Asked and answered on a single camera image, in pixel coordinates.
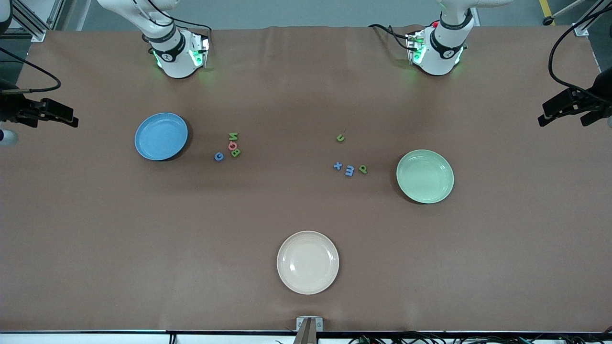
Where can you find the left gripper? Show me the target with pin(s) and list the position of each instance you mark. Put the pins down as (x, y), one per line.
(600, 94)

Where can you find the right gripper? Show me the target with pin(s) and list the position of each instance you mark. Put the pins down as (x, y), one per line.
(10, 111)

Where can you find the blue foam letter G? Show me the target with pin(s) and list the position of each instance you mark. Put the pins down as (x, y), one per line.
(215, 156)

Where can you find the red foam letter Q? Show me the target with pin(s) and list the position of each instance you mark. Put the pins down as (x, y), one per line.
(229, 145)

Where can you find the green foam letter B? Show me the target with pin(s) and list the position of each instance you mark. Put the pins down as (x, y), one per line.
(235, 153)

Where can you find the blue foam letter m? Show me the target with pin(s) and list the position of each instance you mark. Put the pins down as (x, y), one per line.
(349, 171)

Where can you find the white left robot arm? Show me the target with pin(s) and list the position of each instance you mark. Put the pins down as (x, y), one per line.
(440, 64)

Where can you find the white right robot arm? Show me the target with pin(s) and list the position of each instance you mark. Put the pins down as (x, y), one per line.
(179, 67)

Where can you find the blue plate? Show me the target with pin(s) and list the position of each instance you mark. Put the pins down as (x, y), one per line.
(161, 136)

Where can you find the green plate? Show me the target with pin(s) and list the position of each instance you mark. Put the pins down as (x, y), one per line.
(425, 176)

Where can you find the cream plate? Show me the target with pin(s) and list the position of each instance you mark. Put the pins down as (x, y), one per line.
(308, 262)

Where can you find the metal stand leg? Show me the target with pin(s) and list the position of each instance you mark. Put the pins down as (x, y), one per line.
(549, 21)

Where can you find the silver base connector box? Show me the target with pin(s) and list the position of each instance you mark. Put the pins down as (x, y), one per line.
(201, 48)
(413, 48)

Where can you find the brown table mat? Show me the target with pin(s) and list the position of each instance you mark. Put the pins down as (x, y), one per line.
(306, 95)

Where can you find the aluminium frame extrusion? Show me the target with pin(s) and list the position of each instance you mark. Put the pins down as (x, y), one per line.
(38, 33)
(581, 29)

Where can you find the silver metal bracket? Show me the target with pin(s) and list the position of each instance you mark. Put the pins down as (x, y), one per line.
(299, 321)

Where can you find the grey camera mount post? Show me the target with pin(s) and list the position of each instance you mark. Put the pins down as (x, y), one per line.
(308, 334)

